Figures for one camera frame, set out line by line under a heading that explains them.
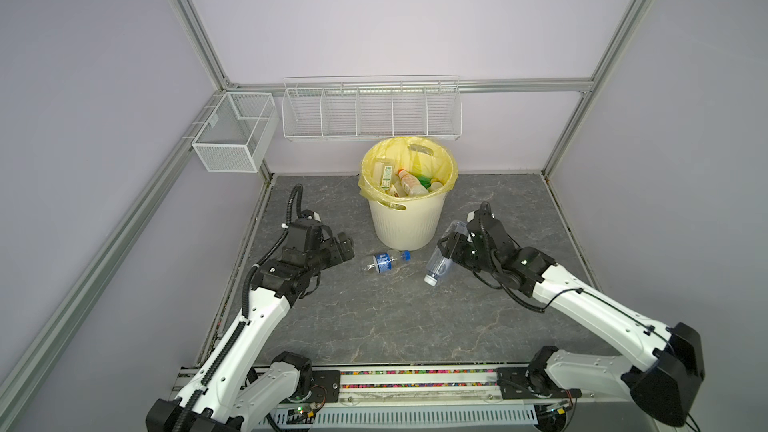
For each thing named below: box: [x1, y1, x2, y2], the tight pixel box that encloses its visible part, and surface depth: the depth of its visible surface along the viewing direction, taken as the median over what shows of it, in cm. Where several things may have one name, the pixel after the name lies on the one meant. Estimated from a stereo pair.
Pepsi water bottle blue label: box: [375, 250, 412, 273], surface depth 93 cm
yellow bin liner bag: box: [358, 136, 458, 210], surface depth 92 cm
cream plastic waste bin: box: [368, 192, 447, 251], surface depth 88 cm
